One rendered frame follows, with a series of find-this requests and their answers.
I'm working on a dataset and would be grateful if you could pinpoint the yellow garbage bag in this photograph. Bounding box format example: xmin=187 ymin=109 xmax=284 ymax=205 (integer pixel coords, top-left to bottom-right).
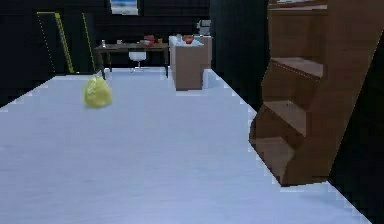
xmin=82 ymin=75 xmax=113 ymax=109

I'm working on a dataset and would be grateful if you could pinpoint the framed blue picture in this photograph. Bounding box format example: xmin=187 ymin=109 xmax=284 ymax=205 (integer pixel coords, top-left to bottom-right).
xmin=109 ymin=0 xmax=139 ymax=16

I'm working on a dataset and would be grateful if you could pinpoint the red pot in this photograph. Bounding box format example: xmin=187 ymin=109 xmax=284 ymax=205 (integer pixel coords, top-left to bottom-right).
xmin=143 ymin=34 xmax=157 ymax=47

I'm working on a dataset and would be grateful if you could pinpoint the brown wooden shelf unit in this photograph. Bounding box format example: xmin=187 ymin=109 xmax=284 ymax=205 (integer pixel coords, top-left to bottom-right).
xmin=248 ymin=0 xmax=384 ymax=187

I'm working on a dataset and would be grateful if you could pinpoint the black door with yellow edge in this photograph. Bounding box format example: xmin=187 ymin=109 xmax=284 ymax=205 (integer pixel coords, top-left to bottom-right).
xmin=35 ymin=11 xmax=98 ymax=75

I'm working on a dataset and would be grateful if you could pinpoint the grey appliance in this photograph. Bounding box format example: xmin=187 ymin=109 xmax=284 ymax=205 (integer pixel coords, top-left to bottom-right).
xmin=197 ymin=19 xmax=212 ymax=37

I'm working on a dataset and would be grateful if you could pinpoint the dark wooden table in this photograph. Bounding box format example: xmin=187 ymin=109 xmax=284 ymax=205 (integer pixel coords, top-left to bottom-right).
xmin=93 ymin=42 xmax=170 ymax=80

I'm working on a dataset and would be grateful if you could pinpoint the brown kitchen counter cabinet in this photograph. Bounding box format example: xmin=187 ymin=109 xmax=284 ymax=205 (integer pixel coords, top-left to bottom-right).
xmin=168 ymin=34 xmax=213 ymax=92

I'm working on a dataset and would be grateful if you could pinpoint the white chair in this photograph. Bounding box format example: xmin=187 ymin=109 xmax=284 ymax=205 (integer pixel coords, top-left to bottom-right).
xmin=128 ymin=51 xmax=148 ymax=73

